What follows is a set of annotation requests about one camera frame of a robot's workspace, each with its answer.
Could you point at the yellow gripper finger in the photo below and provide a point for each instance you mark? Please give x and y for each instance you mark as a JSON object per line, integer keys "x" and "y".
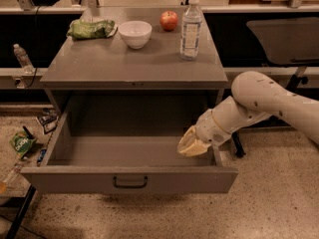
{"x": 191, "y": 145}

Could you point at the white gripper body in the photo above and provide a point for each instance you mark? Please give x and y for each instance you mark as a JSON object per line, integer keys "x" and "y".
{"x": 210, "y": 128}

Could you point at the grey top drawer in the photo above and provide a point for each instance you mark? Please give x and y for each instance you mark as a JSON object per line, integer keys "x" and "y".
{"x": 127, "y": 144}

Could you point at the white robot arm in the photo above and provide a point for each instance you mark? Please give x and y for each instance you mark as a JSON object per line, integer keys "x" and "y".
{"x": 254, "y": 97}

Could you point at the black table leg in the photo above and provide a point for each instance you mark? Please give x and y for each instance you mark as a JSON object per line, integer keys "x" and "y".
{"x": 239, "y": 149}

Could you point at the clear plastic water bottle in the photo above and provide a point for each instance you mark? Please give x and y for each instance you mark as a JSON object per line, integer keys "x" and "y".
{"x": 190, "y": 30}

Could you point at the red apple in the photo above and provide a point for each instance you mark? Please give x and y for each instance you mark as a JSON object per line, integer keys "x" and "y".
{"x": 168, "y": 20}

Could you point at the dark grey chair seat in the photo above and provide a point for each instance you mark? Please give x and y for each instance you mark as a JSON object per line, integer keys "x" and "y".
{"x": 288, "y": 42}

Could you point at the white ceramic bowl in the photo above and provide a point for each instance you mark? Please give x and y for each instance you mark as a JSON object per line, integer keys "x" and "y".
{"x": 135, "y": 33}

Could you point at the dark snack packet on floor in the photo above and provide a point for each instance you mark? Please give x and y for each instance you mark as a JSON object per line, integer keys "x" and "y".
{"x": 48, "y": 120}

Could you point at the black pole with blue joint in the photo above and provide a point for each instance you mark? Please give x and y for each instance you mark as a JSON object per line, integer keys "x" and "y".
{"x": 22, "y": 203}

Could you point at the green chip bag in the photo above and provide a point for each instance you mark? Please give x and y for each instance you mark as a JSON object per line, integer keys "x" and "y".
{"x": 82, "y": 30}

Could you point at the green snack bag on floor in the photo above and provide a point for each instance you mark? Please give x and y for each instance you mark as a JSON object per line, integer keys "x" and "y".
{"x": 22, "y": 142}

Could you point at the plastic bottle on floor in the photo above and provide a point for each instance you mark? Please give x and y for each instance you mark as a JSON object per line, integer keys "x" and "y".
{"x": 7, "y": 182}

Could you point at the small bottle on ledge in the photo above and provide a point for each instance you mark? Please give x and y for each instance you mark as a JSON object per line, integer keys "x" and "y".
{"x": 23, "y": 59}

